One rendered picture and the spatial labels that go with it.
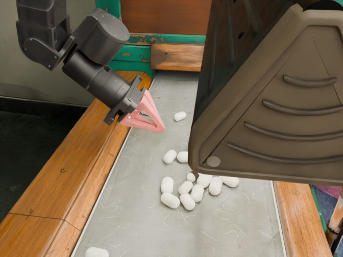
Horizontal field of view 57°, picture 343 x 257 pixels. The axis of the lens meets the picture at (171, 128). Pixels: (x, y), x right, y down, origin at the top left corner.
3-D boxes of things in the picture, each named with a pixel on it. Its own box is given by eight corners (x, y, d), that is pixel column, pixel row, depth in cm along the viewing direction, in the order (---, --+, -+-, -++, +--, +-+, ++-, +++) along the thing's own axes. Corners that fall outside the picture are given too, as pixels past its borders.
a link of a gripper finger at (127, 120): (178, 106, 61) (141, 75, 59) (173, 126, 55) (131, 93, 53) (156, 127, 64) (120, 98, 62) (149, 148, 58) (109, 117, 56)
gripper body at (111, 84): (146, 79, 59) (115, 53, 57) (132, 105, 51) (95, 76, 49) (126, 101, 62) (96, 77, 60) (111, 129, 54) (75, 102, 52)
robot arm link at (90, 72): (67, 58, 57) (52, 72, 52) (86, 31, 53) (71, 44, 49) (98, 83, 59) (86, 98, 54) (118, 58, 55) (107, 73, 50)
